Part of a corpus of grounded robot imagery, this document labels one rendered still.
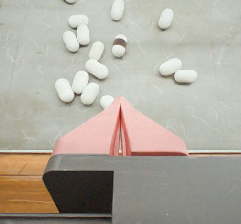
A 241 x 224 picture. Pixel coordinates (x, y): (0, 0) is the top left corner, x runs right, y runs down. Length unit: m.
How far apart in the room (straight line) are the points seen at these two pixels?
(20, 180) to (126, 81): 0.19
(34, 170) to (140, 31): 0.26
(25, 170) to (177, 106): 0.22
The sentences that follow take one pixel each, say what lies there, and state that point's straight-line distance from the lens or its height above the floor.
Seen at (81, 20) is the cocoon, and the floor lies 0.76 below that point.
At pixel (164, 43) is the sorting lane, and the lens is 0.30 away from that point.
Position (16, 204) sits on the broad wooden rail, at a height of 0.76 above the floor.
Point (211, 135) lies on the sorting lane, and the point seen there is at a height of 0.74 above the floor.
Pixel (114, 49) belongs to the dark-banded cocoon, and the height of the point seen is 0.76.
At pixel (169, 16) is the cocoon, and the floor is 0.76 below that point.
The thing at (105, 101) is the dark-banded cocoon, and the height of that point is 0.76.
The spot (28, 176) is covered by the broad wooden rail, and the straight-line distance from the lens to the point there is 0.25.
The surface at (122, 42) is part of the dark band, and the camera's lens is 0.27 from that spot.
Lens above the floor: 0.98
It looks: 76 degrees down
